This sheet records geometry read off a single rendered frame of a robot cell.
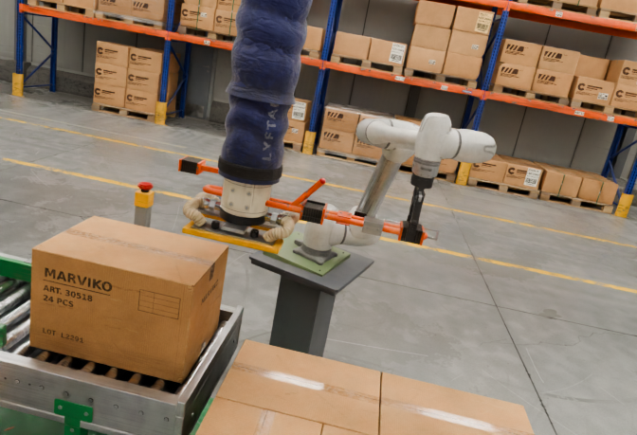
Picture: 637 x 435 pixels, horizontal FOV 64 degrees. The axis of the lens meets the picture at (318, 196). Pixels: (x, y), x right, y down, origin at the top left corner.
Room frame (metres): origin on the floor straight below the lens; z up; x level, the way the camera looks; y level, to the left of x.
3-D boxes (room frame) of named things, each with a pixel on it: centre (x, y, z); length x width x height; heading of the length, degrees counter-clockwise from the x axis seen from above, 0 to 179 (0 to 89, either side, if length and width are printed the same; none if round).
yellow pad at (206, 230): (1.67, 0.26, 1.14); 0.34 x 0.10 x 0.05; 86
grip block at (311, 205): (1.74, 0.01, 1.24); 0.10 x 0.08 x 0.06; 176
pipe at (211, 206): (1.76, 0.26, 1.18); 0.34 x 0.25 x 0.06; 86
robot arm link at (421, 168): (1.72, -0.34, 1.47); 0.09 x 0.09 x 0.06
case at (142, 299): (1.81, 0.64, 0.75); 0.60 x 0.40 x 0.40; 85
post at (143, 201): (2.32, 0.82, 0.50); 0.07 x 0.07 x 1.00; 85
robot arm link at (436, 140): (1.72, -0.35, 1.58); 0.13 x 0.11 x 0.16; 108
